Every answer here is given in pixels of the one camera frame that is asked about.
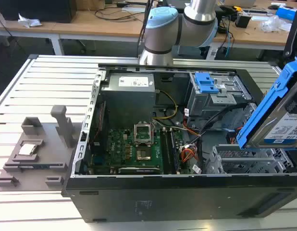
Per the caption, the hard disk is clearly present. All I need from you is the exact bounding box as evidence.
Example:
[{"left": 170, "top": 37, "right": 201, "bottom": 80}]
[{"left": 236, "top": 55, "right": 297, "bottom": 153}]

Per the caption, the metal disk bay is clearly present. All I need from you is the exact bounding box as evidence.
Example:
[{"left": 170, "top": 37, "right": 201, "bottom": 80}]
[{"left": 202, "top": 143, "right": 296, "bottom": 174}]

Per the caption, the black RAM slot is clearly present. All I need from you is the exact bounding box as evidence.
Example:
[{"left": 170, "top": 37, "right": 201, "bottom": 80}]
[
  {"left": 171, "top": 129, "right": 182, "bottom": 170},
  {"left": 161, "top": 129, "right": 171, "bottom": 174},
  {"left": 164, "top": 129, "right": 174, "bottom": 174},
  {"left": 169, "top": 129, "right": 179, "bottom": 172}
]

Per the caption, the blue cardboard box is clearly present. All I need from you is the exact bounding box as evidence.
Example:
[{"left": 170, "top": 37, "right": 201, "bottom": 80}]
[{"left": 275, "top": 5, "right": 297, "bottom": 32}]

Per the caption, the clear plastic bag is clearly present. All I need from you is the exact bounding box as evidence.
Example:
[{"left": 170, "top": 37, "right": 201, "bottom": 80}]
[{"left": 260, "top": 15, "right": 284, "bottom": 34}]

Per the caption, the wooden desk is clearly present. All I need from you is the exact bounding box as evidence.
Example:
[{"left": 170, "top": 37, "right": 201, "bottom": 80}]
[
  {"left": 210, "top": 0, "right": 297, "bottom": 52},
  {"left": 0, "top": 8, "right": 150, "bottom": 56}
]

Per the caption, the small black box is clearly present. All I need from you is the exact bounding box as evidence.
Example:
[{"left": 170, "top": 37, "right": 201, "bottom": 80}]
[{"left": 235, "top": 13, "right": 250, "bottom": 28}]

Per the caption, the blue plastic drive latch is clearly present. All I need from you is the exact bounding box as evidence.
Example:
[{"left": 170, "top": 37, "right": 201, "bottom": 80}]
[{"left": 194, "top": 72, "right": 221, "bottom": 94}]

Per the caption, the grey metal drive cage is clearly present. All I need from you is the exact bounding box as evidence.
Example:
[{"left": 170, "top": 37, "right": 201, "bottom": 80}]
[{"left": 187, "top": 71, "right": 253, "bottom": 126}]

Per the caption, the metal socket cover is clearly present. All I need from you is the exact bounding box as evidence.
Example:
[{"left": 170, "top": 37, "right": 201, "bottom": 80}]
[{"left": 133, "top": 122, "right": 155, "bottom": 147}]

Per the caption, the grey power supply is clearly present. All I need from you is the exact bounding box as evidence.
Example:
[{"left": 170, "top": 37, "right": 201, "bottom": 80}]
[{"left": 99, "top": 72, "right": 157, "bottom": 121}]

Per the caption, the CPU socket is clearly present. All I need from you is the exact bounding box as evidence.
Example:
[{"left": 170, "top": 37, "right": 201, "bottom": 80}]
[{"left": 136, "top": 148, "right": 152, "bottom": 162}]

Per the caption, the green motherboard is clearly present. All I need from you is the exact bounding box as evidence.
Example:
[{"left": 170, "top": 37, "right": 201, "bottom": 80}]
[{"left": 89, "top": 127, "right": 202, "bottom": 175}]

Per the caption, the black PC case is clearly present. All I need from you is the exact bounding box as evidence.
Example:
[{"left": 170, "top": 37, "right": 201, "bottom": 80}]
[{"left": 61, "top": 63, "right": 297, "bottom": 223}]

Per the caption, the black computer box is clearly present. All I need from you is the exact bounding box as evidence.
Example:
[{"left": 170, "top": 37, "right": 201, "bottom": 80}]
[{"left": 0, "top": 0, "right": 77, "bottom": 24}]

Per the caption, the crumpled white paper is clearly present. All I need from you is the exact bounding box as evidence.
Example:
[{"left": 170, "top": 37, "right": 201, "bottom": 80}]
[{"left": 17, "top": 13, "right": 43, "bottom": 29}]

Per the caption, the grey parts rack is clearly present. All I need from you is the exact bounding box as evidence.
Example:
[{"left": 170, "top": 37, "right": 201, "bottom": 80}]
[{"left": 0, "top": 104, "right": 80, "bottom": 193}]

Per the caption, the dark RAM stick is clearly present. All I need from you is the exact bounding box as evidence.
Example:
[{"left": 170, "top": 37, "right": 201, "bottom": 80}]
[{"left": 18, "top": 163, "right": 64, "bottom": 169}]

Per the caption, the silver CPU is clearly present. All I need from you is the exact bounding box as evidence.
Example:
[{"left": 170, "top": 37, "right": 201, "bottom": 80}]
[{"left": 18, "top": 143, "right": 36, "bottom": 156}]

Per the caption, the black cable bundle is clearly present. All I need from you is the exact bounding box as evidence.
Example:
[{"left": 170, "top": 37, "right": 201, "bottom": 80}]
[{"left": 184, "top": 102, "right": 251, "bottom": 145}]

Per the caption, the yellow black power wire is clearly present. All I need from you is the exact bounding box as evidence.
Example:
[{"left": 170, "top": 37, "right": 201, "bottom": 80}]
[{"left": 153, "top": 89, "right": 179, "bottom": 120}]

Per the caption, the red orange wire bundle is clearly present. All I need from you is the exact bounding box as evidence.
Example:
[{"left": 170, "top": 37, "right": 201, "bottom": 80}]
[{"left": 180, "top": 141, "right": 202, "bottom": 167}]

